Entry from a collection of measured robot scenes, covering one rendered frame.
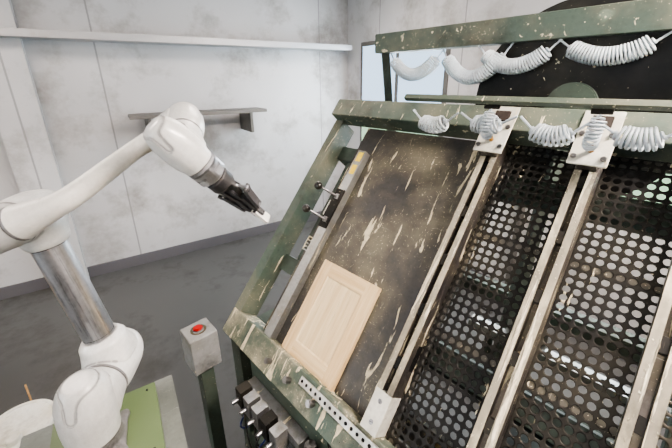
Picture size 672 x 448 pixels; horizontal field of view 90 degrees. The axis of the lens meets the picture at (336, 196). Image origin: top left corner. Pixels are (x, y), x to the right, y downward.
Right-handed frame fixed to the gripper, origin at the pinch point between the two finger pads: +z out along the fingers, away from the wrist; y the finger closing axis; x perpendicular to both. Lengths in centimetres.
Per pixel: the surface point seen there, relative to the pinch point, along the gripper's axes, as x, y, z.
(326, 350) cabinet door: -28, -3, 54
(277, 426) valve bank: -54, -19, 55
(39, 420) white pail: -72, -154, 35
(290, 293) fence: -6, -24, 49
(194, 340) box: -31, -56, 34
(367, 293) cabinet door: -7, 14, 50
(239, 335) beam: -24, -51, 52
